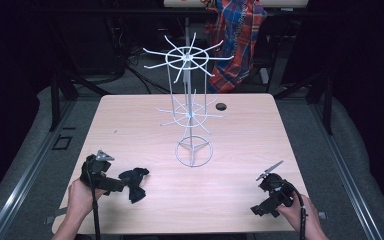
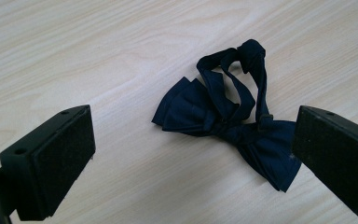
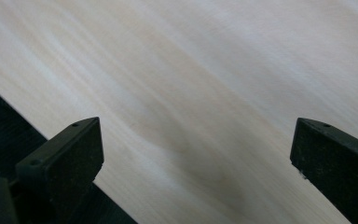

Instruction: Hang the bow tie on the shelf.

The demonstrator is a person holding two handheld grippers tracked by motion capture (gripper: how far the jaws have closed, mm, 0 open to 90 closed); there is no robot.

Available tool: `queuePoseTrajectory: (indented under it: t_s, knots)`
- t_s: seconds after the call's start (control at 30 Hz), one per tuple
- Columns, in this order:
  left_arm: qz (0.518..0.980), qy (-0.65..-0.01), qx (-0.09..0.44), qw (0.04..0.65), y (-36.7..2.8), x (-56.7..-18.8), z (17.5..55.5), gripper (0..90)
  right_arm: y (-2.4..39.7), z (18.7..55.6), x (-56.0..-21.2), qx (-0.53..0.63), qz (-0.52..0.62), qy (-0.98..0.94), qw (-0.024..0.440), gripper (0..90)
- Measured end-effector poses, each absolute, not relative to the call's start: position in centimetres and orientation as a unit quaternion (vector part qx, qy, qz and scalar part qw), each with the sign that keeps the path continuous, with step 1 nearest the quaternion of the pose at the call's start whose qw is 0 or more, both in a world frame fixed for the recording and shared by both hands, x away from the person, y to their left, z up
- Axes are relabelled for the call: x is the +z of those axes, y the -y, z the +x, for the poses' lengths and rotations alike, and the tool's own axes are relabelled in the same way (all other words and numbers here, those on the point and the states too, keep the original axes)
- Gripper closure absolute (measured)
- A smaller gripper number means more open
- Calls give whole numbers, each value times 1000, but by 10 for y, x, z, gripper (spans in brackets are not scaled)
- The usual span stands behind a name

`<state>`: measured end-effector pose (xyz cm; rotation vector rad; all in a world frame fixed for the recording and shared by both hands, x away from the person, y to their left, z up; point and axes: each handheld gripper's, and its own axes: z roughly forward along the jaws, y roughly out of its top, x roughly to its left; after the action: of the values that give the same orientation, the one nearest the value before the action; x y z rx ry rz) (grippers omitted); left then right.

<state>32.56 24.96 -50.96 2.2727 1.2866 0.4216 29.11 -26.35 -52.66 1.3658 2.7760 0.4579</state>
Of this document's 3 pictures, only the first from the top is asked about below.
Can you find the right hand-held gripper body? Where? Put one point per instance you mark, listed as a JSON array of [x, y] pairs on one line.
[[278, 190]]

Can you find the person's right hand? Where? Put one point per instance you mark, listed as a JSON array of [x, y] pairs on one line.
[[296, 213]]

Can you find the black frame leg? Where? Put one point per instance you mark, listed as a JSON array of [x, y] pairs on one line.
[[54, 100], [328, 106]]

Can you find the grey metal table bracket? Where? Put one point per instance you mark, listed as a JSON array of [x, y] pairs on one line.
[[322, 215], [50, 219]]

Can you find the black cloth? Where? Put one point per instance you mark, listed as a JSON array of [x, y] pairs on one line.
[[135, 183]]

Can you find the grey metal pole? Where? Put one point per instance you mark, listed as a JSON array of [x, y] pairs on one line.
[[187, 31]]

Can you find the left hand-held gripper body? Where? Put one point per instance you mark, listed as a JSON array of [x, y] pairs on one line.
[[93, 170]]

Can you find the red blue plaid cloth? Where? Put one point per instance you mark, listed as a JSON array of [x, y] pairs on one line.
[[240, 30]]

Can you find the metal floor rail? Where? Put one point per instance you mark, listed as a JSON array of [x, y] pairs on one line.
[[30, 173], [346, 173]]

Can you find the person's left hand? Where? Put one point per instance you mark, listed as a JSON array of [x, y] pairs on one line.
[[80, 200]]

